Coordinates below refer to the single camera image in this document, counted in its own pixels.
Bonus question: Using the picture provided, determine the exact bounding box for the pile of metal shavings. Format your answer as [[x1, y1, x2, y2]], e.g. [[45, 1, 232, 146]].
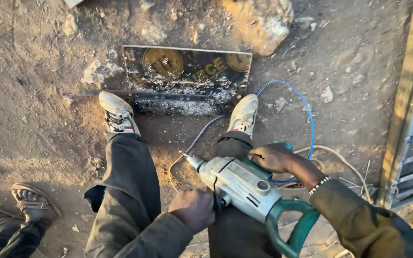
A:
[[129, 75, 246, 116]]

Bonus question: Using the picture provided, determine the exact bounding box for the person's left hand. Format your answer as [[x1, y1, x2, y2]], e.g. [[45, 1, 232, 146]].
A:
[[168, 189, 216, 235]]

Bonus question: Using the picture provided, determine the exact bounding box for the black printed board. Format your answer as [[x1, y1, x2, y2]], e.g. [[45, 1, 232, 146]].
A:
[[122, 45, 253, 116]]

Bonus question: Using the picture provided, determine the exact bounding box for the blue cable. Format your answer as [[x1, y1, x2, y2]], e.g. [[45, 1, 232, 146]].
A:
[[185, 80, 315, 184]]

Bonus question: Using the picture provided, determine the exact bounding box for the small pale stone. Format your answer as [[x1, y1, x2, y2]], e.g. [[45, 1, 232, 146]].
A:
[[321, 86, 334, 104]]

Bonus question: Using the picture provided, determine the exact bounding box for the person's right leg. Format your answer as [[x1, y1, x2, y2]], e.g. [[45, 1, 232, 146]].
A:
[[208, 131, 282, 258]]

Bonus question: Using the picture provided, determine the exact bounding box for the flat perforated steel bar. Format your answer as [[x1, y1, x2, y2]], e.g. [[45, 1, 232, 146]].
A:
[[80, 88, 211, 102]]

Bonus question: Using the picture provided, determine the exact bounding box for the beaded wrist bracelet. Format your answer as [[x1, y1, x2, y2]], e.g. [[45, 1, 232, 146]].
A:
[[309, 176, 331, 196]]

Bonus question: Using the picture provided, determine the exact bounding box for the person's left leg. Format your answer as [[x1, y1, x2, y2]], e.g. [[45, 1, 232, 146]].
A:
[[83, 132, 178, 258]]

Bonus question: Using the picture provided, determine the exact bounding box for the person's right white shoe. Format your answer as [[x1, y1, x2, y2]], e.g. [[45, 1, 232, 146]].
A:
[[227, 94, 259, 140]]

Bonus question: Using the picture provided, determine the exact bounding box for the person's left white shoe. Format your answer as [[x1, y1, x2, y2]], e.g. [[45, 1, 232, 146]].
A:
[[98, 91, 141, 137]]

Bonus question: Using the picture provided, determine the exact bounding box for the large pale rock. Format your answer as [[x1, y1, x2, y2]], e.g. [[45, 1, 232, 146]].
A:
[[222, 0, 294, 57]]

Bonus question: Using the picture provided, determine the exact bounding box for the person's right hand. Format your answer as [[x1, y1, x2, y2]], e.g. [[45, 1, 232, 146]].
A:
[[247, 144, 300, 175]]

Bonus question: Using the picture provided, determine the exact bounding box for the metal window frame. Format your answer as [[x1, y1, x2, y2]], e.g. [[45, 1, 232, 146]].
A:
[[375, 0, 413, 210]]

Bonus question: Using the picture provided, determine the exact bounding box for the person's white shoe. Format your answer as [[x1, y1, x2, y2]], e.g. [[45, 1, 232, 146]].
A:
[[227, 94, 259, 140], [98, 91, 141, 137]]

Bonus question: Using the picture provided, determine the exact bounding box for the brown sandal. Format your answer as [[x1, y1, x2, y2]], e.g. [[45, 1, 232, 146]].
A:
[[11, 183, 63, 221]]

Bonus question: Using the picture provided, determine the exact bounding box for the grey and green electric drill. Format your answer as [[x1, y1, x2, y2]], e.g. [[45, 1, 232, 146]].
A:
[[182, 141, 321, 258]]

